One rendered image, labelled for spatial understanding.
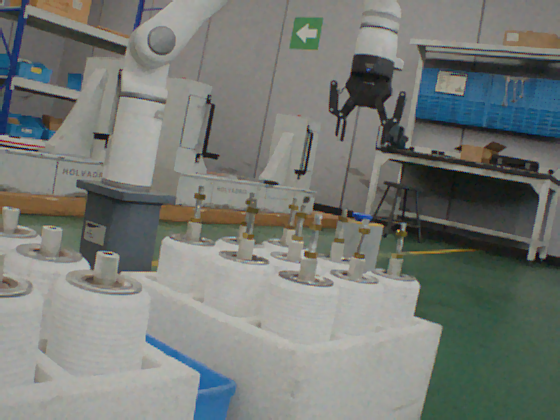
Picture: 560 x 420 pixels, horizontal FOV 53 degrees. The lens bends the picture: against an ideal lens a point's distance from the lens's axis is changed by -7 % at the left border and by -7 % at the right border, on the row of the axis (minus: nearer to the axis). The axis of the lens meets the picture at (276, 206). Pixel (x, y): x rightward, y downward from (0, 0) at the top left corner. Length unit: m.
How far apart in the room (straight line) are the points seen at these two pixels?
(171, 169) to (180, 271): 2.54
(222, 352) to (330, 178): 5.79
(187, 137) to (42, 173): 1.02
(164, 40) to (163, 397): 0.73
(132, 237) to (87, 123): 2.03
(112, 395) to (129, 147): 0.67
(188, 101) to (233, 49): 4.25
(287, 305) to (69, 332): 0.31
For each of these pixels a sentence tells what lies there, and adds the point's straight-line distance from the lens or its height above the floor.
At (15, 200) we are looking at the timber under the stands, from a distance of 2.66.
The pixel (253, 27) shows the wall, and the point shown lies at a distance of 7.56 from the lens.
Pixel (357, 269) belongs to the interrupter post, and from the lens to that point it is 0.89.
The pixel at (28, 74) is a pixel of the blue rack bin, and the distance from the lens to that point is 5.82.
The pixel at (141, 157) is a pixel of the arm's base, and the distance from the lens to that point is 1.13.
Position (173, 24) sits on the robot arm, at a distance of 1.14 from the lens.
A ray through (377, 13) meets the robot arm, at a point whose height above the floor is 0.69.
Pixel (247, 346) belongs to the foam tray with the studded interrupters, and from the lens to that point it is 0.78.
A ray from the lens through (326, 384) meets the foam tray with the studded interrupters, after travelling 0.78.
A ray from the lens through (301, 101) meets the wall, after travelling 6.88.
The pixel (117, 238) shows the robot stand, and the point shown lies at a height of 0.21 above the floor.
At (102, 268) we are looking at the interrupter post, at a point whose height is 0.27.
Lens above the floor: 0.39
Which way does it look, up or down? 4 degrees down
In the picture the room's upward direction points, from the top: 11 degrees clockwise
